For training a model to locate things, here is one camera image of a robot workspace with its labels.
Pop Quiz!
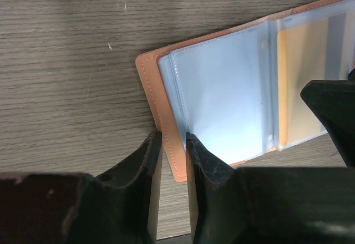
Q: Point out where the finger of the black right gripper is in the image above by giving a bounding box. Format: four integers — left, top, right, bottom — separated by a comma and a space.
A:
300, 70, 355, 167

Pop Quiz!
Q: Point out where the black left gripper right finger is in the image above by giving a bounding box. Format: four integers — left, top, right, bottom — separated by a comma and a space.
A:
186, 133, 354, 243

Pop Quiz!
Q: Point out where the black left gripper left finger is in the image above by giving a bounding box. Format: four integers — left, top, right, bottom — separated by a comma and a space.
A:
1, 131, 162, 243

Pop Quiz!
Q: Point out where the pink leather card holder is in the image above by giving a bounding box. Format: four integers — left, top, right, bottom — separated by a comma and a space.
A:
135, 0, 354, 182

